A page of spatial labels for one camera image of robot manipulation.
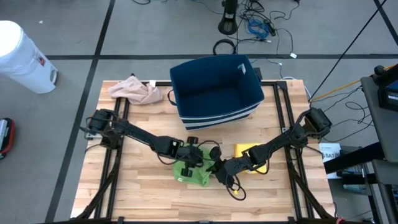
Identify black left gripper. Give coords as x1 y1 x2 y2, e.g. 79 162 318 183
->
177 136 205 179

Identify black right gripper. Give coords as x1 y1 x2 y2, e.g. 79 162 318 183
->
208 146 253 187

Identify green microfibre towel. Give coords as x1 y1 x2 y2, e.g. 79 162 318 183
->
172 146 215 187

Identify yellow fluffy towel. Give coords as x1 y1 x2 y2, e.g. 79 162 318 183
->
233 142 268 174

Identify pale pink woven towel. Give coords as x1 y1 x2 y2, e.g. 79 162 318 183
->
108 75 165 106

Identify navy white-striped fabric basket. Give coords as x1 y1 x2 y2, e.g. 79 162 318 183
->
167 54 266 131

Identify white printed paper sheet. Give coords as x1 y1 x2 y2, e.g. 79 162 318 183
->
318 142 343 180

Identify black beam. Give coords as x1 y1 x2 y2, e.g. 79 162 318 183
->
323 142 386 175

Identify black stand base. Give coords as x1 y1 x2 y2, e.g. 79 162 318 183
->
217 0 239 35

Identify black power adapter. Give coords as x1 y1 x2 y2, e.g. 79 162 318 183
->
262 19 277 37

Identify grey cart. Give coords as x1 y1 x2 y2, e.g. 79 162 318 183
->
360 76 398 224

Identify thin black pole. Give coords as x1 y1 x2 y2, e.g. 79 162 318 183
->
308 0 389 102

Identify black electronic box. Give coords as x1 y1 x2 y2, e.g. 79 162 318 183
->
372 64 398 112

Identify red and black floor device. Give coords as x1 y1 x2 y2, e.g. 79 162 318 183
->
0 117 16 160

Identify white cylindrical trash can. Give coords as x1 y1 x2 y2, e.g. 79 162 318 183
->
0 20 59 95

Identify black aluminium table frame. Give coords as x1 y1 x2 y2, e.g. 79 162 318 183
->
70 80 338 224

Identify black coiled cable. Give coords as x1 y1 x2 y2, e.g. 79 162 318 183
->
212 38 238 57

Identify yellow cable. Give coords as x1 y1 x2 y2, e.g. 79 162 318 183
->
310 63 398 103

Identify blue coiled cable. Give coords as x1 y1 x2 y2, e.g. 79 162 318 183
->
246 17 271 40

